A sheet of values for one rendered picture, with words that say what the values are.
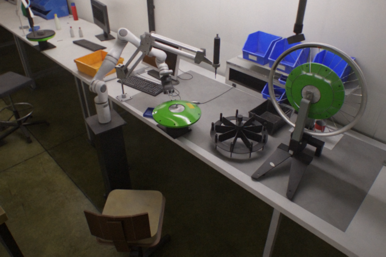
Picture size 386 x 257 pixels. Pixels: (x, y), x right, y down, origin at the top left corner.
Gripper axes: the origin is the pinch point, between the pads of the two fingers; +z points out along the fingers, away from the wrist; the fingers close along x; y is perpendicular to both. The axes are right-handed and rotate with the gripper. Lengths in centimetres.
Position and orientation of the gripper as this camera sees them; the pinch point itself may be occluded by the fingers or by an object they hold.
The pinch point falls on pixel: (171, 98)
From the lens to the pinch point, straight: 205.0
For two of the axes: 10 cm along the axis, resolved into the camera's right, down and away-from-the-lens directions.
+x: -9.6, 1.6, -2.5
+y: -1.7, 3.9, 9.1
